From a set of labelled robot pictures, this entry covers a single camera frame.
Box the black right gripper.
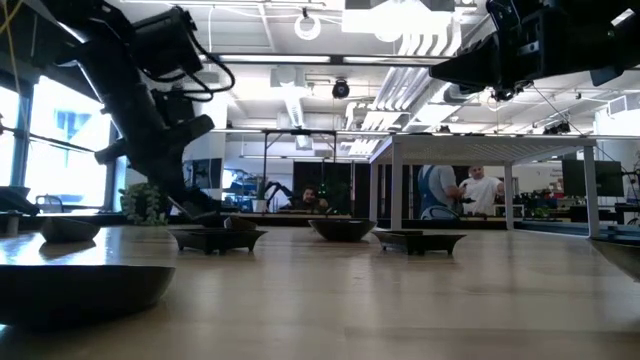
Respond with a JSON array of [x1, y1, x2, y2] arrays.
[[428, 0, 594, 94]]

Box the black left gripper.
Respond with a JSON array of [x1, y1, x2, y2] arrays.
[[94, 89, 224, 217]]

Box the black square mini plate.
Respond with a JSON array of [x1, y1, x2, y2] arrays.
[[168, 227, 269, 255], [372, 229, 467, 256]]

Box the black teardrop mini plate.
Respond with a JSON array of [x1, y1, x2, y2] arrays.
[[39, 216, 101, 245], [0, 263, 177, 329], [223, 215, 259, 232]]

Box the black monitor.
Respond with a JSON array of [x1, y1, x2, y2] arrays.
[[561, 158, 625, 198], [185, 157, 224, 190]]

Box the small green potted plant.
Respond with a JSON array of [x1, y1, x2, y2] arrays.
[[118, 182, 170, 227]]

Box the person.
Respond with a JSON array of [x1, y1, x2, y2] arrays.
[[287, 184, 331, 212], [457, 165, 506, 217], [417, 164, 464, 221]]

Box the grey office chair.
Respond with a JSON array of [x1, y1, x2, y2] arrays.
[[34, 193, 65, 214]]

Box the ceiling light strip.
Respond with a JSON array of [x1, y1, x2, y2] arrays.
[[212, 53, 332, 64]]

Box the black partition screen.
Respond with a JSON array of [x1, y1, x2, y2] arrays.
[[292, 160, 374, 219]]

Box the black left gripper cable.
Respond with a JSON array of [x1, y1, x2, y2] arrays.
[[144, 29, 236, 104]]

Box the black gantry frame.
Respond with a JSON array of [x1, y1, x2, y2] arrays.
[[260, 128, 339, 216]]

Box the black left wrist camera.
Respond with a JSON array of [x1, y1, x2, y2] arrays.
[[132, 5, 205, 77]]

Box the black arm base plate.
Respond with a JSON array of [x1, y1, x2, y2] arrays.
[[0, 185, 42, 217]]

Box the white ring light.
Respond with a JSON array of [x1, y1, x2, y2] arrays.
[[293, 13, 322, 42]]

